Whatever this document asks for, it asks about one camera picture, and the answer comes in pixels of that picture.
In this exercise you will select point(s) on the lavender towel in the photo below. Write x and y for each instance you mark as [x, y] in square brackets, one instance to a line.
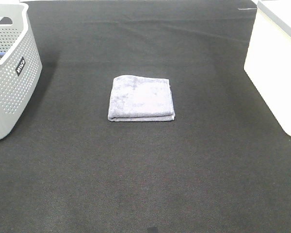
[137, 99]

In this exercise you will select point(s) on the black fabric table mat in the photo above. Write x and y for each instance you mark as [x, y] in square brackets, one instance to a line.
[222, 166]

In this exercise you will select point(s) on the white plastic storage bin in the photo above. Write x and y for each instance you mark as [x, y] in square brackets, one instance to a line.
[268, 59]

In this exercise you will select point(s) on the grey perforated laundry basket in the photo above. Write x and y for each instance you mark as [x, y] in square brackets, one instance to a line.
[20, 67]

